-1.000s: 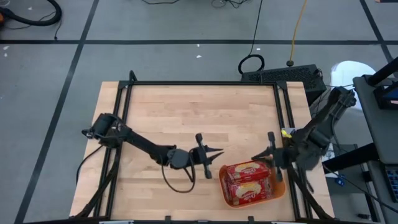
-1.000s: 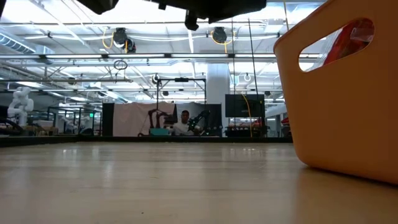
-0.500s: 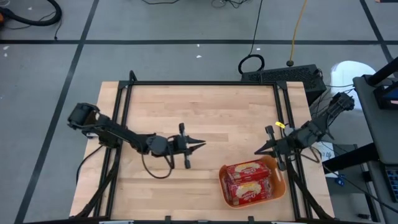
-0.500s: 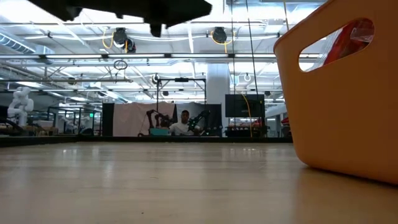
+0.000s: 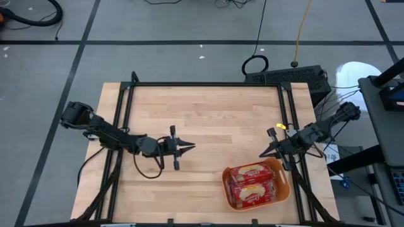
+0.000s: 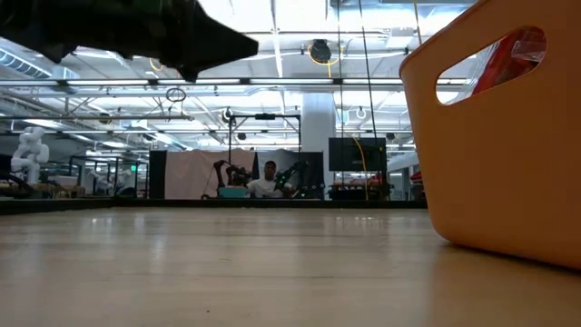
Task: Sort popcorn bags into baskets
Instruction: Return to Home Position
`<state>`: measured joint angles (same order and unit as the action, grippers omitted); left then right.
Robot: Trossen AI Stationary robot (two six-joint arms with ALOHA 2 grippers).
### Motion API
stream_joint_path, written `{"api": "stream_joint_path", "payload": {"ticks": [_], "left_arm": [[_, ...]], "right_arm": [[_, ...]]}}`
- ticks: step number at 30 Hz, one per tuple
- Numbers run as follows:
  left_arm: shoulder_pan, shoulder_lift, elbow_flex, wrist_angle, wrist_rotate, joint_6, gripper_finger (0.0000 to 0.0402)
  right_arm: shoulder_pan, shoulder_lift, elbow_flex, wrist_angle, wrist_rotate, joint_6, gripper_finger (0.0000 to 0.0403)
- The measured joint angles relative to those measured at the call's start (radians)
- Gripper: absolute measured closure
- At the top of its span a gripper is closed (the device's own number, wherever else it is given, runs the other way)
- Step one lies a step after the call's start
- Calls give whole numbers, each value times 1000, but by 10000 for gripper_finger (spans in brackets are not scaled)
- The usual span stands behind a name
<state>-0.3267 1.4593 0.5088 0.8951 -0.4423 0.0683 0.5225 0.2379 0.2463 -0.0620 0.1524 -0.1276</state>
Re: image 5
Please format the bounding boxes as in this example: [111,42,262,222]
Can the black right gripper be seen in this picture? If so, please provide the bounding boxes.
[259,127,306,173]

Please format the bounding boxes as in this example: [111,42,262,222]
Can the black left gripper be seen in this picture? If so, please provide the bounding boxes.
[138,125,196,171]

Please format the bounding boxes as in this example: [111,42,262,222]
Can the orange plastic basket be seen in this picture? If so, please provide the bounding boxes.
[222,157,291,212]

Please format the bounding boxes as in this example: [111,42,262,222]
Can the white paper label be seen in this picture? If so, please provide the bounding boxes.
[322,143,342,165]

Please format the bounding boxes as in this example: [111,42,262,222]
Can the black computer tower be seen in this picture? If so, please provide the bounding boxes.
[244,65,332,108]

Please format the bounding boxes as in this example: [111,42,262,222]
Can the black desk beam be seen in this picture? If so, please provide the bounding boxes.
[326,144,386,177]

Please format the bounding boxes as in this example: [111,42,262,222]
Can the grey side desk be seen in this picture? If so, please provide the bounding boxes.
[358,75,404,168]

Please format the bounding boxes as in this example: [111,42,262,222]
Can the black keyboard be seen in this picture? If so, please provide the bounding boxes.
[389,166,404,206]

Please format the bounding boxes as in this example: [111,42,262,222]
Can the dark device with blue screen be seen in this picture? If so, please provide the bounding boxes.
[378,84,404,112]

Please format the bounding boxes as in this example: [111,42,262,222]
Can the black monitor pole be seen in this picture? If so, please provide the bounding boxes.
[372,58,404,88]

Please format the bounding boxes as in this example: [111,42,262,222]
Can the black left gripper cable loop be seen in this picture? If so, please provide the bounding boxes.
[132,148,165,180]

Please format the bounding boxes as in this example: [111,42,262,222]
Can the black metal table frame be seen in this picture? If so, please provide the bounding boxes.
[74,71,340,227]

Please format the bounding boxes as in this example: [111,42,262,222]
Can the yellow cable with black plug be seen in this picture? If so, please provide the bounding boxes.
[290,0,313,69]

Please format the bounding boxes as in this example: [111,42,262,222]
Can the black left arm base cable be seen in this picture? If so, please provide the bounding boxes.
[76,146,107,187]

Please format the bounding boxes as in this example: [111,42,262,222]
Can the black coiled floor cable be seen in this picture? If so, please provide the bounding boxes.
[241,0,270,76]

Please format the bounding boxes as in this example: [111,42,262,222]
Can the black vacuum hose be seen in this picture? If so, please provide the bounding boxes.
[0,0,63,28]

